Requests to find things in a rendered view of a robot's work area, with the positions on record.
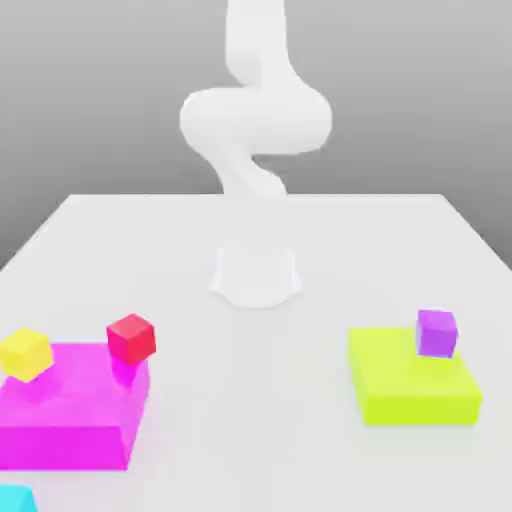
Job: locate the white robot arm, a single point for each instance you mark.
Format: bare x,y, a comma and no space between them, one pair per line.
256,116

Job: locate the small red cube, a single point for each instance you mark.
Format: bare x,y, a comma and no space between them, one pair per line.
131,340

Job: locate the small purple cube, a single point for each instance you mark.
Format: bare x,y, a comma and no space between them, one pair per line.
436,334

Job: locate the small yellow cube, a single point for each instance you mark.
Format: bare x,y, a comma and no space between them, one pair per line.
24,354

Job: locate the small cyan cube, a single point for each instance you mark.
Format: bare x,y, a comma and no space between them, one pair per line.
16,499

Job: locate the large lime box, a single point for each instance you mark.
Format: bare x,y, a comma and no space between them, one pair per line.
408,384

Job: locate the large magenta box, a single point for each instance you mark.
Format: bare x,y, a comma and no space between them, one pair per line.
72,412

